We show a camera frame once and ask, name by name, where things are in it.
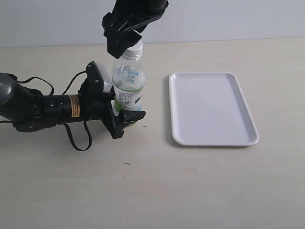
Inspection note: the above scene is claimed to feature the clear plastic drink bottle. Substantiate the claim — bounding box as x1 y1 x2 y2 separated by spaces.
112 48 146 113

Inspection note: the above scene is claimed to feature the white bottle cap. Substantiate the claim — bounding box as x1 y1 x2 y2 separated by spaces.
125 40 143 58

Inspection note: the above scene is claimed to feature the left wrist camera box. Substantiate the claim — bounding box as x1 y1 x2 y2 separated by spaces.
86 61 113 95

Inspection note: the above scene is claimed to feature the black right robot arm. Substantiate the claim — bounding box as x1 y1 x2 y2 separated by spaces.
102 0 169 59

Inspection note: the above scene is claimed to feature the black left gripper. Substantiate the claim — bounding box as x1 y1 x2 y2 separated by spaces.
78 82 146 139

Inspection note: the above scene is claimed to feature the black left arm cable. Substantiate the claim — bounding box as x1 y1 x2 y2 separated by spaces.
0 71 92 151

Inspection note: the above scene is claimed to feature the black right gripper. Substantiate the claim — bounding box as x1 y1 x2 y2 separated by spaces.
102 0 169 59

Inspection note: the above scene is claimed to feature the white rectangular plastic tray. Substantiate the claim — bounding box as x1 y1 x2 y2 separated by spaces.
169 72 259 147

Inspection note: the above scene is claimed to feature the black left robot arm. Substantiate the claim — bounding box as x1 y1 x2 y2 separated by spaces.
0 73 146 139

